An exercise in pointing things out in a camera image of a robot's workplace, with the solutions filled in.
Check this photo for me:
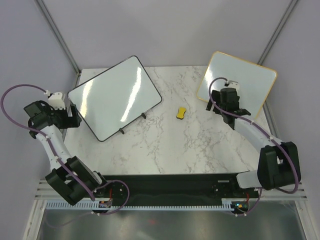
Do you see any yellow black eraser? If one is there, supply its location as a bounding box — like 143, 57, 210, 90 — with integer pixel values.
176, 107, 187, 120

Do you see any black-framed whiteboard with writing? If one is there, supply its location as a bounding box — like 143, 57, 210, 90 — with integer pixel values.
67, 55, 163, 142

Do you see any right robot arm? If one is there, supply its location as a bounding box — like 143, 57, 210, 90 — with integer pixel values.
206, 87, 301, 197

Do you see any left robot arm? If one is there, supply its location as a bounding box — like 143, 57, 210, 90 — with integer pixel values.
24, 100, 110, 206

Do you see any orange-framed whiteboard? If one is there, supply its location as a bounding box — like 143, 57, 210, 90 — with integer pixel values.
196, 51, 278, 119

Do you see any black whiteboard stand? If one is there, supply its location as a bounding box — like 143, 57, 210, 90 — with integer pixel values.
119, 112, 147, 135

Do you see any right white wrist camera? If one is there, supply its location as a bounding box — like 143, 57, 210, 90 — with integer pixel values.
224, 80, 240, 91

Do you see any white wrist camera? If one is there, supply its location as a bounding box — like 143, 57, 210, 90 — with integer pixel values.
43, 90, 67, 111
224, 80, 240, 91

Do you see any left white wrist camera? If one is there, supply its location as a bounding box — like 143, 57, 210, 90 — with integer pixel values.
43, 90, 67, 111

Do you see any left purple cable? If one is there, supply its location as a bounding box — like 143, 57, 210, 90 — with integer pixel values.
0, 84, 130, 229

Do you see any purple cable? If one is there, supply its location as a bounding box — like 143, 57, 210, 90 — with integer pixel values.
208, 77, 301, 218
0, 84, 130, 229

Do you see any aluminium frame rail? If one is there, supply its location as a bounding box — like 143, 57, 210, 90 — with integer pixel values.
34, 180, 307, 201

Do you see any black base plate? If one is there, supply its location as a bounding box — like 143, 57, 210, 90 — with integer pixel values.
94, 173, 259, 208

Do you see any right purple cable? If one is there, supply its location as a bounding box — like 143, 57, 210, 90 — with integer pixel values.
208, 77, 301, 218

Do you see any white slotted cable duct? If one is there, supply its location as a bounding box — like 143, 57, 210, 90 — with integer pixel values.
45, 200, 234, 211

